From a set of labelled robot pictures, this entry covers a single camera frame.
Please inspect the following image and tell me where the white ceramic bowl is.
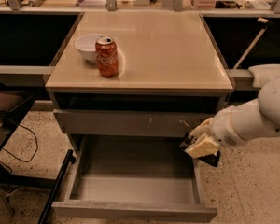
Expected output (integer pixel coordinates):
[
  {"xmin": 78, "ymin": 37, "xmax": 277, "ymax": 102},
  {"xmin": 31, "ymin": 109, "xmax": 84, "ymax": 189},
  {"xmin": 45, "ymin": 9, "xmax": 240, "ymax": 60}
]
[{"xmin": 75, "ymin": 34, "xmax": 103, "ymax": 63}]

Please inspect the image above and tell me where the red coca-cola can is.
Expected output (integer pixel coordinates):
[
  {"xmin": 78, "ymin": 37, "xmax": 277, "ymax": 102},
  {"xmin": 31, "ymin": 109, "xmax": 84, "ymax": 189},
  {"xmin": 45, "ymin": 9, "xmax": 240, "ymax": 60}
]
[{"xmin": 95, "ymin": 35, "xmax": 119, "ymax": 77}]

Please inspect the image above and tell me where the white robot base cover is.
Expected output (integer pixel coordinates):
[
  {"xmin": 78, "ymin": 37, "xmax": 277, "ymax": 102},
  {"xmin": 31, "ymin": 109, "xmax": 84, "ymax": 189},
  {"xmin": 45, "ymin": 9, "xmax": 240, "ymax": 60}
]
[{"xmin": 248, "ymin": 64, "xmax": 280, "ymax": 88}]

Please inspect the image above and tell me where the grey drawer cabinet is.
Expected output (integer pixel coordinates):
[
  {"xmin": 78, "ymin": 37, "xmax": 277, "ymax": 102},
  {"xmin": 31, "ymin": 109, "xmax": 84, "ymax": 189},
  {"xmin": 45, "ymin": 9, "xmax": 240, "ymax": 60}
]
[{"xmin": 46, "ymin": 10, "xmax": 233, "ymax": 150}]

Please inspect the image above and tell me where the black cable on floor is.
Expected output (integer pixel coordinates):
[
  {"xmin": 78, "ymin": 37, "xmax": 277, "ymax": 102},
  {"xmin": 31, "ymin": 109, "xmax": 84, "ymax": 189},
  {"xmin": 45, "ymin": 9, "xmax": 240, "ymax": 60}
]
[{"xmin": 1, "ymin": 119, "xmax": 39, "ymax": 164}]

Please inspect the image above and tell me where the closed grey top drawer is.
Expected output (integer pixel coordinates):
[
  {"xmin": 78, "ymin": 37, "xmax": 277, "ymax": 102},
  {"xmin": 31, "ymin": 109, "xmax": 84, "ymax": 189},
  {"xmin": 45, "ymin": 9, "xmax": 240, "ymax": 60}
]
[{"xmin": 53, "ymin": 109, "xmax": 213, "ymax": 137}]

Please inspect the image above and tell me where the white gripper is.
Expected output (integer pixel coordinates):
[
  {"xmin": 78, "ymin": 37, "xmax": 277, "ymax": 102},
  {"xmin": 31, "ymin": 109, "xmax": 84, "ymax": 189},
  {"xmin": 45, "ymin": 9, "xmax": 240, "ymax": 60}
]
[{"xmin": 185, "ymin": 105, "xmax": 247, "ymax": 158}]

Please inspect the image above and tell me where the black chair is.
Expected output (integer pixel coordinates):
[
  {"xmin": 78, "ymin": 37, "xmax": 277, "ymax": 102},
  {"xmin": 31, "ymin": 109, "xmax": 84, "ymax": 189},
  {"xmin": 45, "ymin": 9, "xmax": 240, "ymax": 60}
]
[{"xmin": 0, "ymin": 83, "xmax": 76, "ymax": 224}]

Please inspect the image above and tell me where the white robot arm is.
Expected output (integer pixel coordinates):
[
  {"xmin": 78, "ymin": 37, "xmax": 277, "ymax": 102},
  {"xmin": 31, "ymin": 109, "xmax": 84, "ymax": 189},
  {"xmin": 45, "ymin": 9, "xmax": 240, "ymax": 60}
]
[{"xmin": 180, "ymin": 78, "xmax": 280, "ymax": 158}]

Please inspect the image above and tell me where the open grey middle drawer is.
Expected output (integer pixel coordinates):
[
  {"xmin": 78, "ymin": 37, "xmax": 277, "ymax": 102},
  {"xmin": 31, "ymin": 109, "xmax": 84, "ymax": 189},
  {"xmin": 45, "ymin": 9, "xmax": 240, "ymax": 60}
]
[{"xmin": 52, "ymin": 135, "xmax": 217, "ymax": 223}]

